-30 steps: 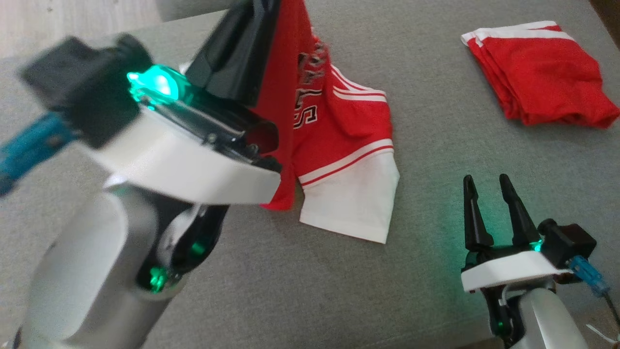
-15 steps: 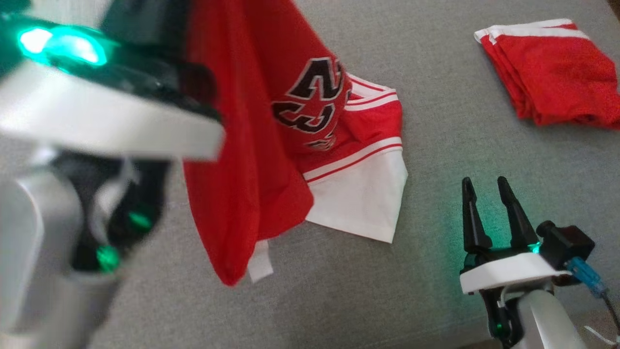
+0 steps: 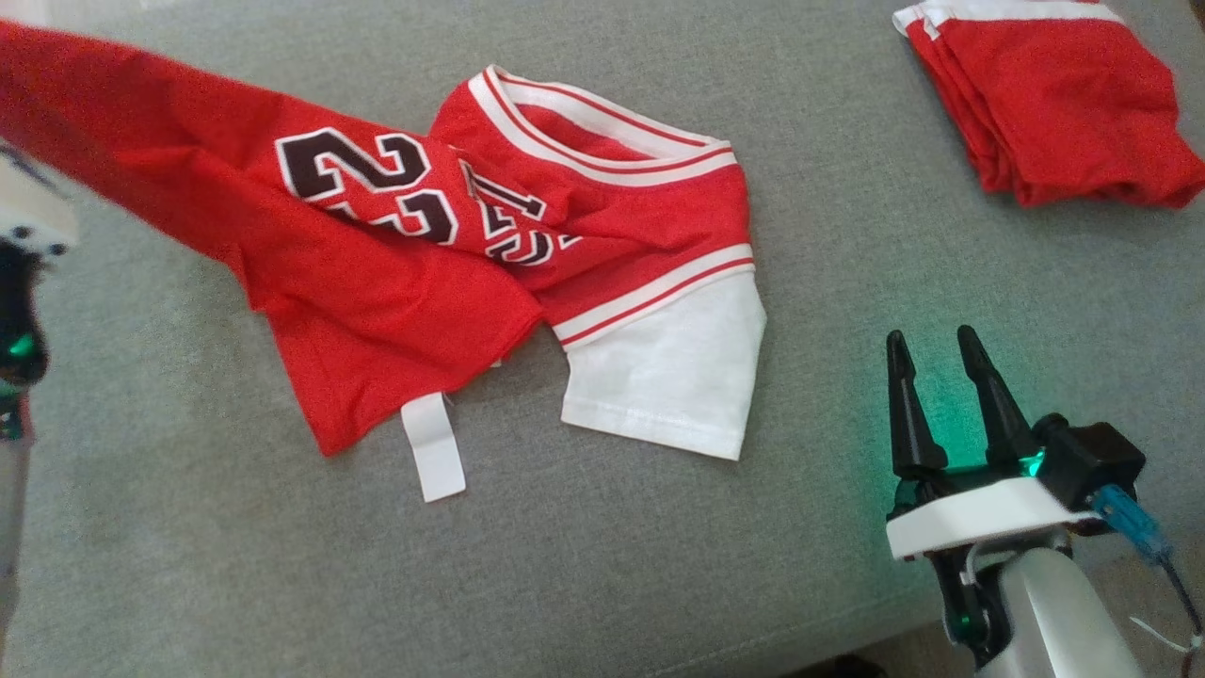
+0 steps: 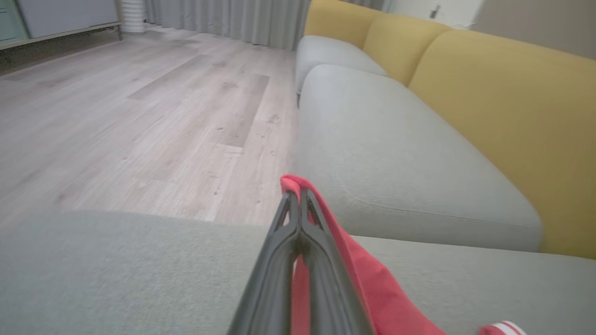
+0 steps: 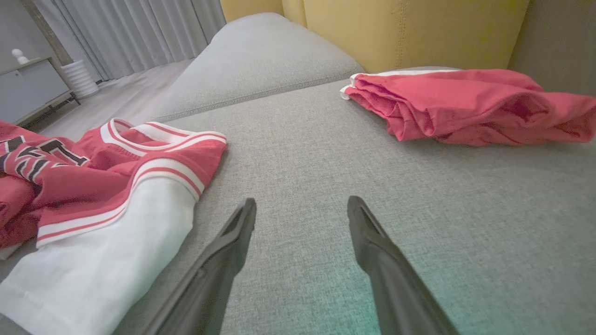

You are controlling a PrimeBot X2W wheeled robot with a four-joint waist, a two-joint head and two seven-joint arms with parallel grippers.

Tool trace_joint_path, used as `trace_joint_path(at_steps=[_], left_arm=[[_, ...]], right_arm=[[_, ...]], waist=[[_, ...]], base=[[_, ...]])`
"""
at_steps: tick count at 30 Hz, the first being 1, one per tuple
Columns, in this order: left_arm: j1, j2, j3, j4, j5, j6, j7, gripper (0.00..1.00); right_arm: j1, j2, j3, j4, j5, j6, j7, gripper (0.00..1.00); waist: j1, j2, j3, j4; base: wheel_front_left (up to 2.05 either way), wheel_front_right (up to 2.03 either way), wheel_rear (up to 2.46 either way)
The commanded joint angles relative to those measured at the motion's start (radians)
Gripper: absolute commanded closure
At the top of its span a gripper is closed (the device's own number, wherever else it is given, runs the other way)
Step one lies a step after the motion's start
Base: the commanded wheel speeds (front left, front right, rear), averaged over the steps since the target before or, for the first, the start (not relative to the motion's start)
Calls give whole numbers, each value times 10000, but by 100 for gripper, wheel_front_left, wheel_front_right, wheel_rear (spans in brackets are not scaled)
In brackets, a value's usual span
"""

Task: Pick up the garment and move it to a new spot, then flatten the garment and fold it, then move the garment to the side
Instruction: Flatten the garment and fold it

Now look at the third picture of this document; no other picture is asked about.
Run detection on white cable tie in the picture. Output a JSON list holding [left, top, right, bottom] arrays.
[[1128, 615, 1197, 657]]

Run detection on right camera blue connector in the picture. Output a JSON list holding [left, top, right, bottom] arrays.
[[1090, 484, 1175, 566]]

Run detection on red shorts white stripes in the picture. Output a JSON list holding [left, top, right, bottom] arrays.
[[892, 0, 1205, 210]]

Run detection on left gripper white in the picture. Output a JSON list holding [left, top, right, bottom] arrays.
[[0, 146, 79, 397]]

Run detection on right camera black cable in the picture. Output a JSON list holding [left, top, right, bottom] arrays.
[[1156, 554, 1205, 678]]

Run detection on large grey sofa seat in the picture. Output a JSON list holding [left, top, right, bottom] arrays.
[[0, 0, 1205, 678]]

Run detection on red basketball jersey white sleeves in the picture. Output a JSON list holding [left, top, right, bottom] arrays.
[[0, 19, 769, 505]]

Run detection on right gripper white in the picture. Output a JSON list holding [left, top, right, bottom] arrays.
[[884, 324, 1103, 656]]

